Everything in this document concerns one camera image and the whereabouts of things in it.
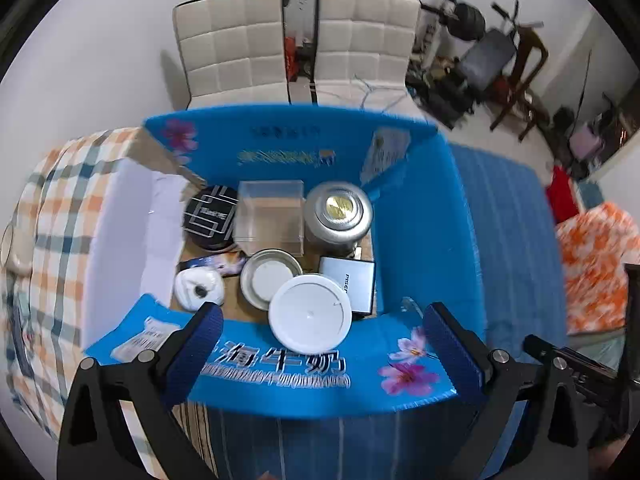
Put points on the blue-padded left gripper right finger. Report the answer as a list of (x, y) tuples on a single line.
[(461, 352)]

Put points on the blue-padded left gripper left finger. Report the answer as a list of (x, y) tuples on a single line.
[(185, 352)]

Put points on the white earbuds case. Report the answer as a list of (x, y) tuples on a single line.
[(195, 286)]

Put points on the galaxy print lighter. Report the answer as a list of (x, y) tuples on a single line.
[(226, 263)]

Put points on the silver round lid tin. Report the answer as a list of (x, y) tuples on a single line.
[(264, 273)]

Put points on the white round jar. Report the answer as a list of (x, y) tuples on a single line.
[(310, 314)]

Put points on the grey metal flask box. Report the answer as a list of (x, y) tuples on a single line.
[(356, 277)]

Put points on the black round patterned case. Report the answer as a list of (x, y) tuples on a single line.
[(209, 218)]

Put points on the clear plastic cube box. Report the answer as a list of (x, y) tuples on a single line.
[(270, 215)]

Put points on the silver round tin can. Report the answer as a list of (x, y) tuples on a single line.
[(337, 215)]

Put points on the orange floral cushion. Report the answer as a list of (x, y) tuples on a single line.
[(595, 247)]

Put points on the orange plaid tablecloth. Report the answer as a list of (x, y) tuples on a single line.
[(70, 292)]

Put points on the blue cardboard milk box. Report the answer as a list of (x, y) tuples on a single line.
[(421, 240)]

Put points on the red bag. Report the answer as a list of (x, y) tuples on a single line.
[(561, 196)]

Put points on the white tape roll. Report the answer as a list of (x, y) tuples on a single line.
[(17, 249)]

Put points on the pink small suitcase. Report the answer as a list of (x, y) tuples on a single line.
[(585, 143)]

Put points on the barbell weight bench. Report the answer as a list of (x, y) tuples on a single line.
[(456, 60)]

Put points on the left white padded chair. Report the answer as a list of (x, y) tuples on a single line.
[(232, 51)]

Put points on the white padded chair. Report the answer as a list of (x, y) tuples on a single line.
[(372, 39), (232, 51)]

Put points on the brown wooden chair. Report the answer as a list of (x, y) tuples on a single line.
[(516, 89)]

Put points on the right white padded chair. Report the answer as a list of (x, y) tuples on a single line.
[(372, 39)]

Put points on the wire clothes hanger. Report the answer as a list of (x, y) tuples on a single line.
[(356, 92)]

